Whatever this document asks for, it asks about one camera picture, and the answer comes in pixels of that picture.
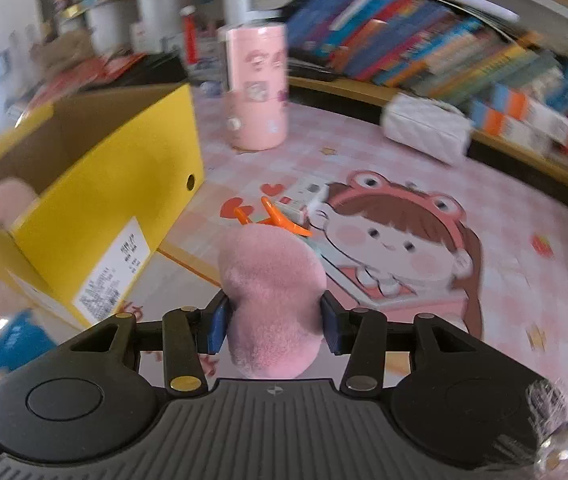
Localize white quilted pouch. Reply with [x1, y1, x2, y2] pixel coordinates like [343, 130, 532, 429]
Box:
[380, 92, 474, 166]

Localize pink plush pig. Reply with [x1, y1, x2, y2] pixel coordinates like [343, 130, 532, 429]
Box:
[0, 177, 39, 231]

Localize red paper packets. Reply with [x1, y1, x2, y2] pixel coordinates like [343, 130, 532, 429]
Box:
[84, 52, 147, 81]

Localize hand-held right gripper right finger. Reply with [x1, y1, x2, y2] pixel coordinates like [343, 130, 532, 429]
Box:
[320, 291, 475, 395]

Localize pink pom-pom plush toy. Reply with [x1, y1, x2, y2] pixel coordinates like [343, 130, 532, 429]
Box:
[218, 225, 327, 380]

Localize black bag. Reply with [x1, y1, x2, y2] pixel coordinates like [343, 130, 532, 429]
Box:
[128, 52, 187, 86]

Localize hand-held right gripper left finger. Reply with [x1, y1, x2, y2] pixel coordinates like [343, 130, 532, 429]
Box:
[64, 294, 231, 397]

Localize pink cartoon print canister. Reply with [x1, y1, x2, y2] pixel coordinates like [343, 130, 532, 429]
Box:
[219, 22, 291, 152]

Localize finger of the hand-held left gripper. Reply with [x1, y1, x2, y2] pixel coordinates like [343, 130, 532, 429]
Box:
[0, 310, 57, 373]

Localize red bottle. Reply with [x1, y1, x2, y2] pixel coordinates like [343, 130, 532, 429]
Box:
[180, 6, 199, 68]

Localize shiny crinkled plastic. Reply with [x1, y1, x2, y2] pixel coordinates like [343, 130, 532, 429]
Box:
[524, 377, 568, 473]

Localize white box with red label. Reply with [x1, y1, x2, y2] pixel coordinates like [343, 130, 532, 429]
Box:
[130, 21, 157, 53]

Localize pink cartoon print tablecloth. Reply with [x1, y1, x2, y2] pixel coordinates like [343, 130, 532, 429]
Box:
[0, 92, 568, 441]

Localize orange plastic toy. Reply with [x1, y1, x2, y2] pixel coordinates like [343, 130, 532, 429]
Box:
[234, 196, 313, 238]

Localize white shelf unit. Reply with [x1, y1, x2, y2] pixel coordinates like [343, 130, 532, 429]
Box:
[38, 0, 225, 61]

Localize orange and white boxes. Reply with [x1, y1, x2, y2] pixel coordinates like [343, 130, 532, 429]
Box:
[469, 82, 568, 153]

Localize yellow cardboard box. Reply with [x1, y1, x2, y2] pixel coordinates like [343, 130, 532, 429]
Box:
[0, 82, 205, 331]

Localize long row of colourful books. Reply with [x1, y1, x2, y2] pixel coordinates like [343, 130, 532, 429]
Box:
[289, 0, 568, 111]

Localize small white and red box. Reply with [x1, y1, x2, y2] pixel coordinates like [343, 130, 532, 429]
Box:
[279, 180, 332, 226]

